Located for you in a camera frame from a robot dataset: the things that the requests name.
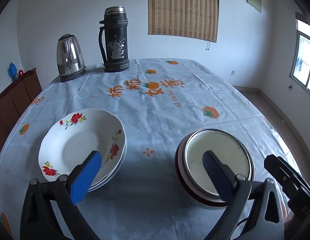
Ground red-flower white plate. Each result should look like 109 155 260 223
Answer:
38 108 127 188

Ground white enamel bowl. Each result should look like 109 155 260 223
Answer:
182 129 255 197

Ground red plastic bowl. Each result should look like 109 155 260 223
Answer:
175 130 228 206

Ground large pink-floral white plate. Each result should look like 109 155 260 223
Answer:
87 144 127 193

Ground brown wooden sideboard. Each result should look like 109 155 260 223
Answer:
0 68 42 152

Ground small red object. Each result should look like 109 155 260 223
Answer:
18 70 24 77

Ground stainless steel electric kettle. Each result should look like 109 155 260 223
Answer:
56 34 86 82

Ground white persimmon print tablecloth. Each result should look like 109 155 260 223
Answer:
0 59 297 239

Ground blue thermos bottle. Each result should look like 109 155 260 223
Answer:
7 62 18 82

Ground black thermos flask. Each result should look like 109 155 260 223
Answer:
99 6 130 73

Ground bamboo window blind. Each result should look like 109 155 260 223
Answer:
148 0 219 42

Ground window with frame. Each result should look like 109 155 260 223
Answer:
290 12 310 94

